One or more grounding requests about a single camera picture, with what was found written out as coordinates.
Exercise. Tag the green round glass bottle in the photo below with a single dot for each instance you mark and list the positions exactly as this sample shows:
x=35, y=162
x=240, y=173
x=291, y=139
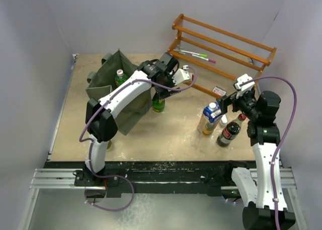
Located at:
x=109, y=145

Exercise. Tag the orange wooden shelf rack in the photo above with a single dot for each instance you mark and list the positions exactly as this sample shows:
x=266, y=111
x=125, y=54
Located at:
x=234, y=55

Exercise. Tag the pink capped marker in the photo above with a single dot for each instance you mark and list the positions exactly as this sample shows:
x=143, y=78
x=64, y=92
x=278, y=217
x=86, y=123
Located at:
x=204, y=58

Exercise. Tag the orange juice plastic bottle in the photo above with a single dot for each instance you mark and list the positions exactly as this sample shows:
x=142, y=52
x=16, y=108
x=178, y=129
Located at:
x=120, y=77

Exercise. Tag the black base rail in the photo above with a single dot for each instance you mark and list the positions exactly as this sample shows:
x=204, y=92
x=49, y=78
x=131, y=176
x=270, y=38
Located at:
x=156, y=177

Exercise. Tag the green Perrier glass bottle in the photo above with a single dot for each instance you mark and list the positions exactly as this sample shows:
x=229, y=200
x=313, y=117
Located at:
x=158, y=104

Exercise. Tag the aluminium frame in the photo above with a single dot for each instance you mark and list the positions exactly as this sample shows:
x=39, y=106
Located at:
x=63, y=179

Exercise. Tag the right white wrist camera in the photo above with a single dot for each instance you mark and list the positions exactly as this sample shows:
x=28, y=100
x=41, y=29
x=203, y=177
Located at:
x=243, y=84

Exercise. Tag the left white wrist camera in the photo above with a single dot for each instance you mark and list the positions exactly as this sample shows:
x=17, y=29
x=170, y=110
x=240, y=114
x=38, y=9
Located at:
x=182, y=75

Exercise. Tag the blue juice carton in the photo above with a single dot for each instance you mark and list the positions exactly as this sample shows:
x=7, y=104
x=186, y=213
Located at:
x=210, y=118

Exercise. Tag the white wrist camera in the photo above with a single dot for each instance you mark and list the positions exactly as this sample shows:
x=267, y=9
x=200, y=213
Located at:
x=243, y=84
x=182, y=75

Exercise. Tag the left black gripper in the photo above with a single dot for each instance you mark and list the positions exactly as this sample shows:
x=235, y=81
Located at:
x=163, y=93

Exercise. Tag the green capped marker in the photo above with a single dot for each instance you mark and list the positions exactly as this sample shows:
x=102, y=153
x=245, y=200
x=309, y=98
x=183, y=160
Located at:
x=194, y=53

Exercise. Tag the dark cola bottle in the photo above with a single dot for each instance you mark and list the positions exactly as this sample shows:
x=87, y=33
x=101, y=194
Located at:
x=230, y=131

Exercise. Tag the red white small packet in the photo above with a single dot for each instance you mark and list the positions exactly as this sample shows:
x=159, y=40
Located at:
x=219, y=91

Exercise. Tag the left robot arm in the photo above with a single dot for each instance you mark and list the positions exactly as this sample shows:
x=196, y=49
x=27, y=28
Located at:
x=101, y=114

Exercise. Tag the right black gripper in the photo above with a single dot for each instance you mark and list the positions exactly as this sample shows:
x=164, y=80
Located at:
x=224, y=102

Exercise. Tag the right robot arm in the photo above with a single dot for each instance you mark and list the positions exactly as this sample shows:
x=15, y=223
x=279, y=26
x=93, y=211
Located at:
x=264, y=203

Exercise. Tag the green canvas bag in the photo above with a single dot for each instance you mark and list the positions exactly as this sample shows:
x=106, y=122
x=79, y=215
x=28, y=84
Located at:
x=102, y=82

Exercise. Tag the grey marker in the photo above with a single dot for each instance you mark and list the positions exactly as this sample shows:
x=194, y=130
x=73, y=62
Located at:
x=179, y=49

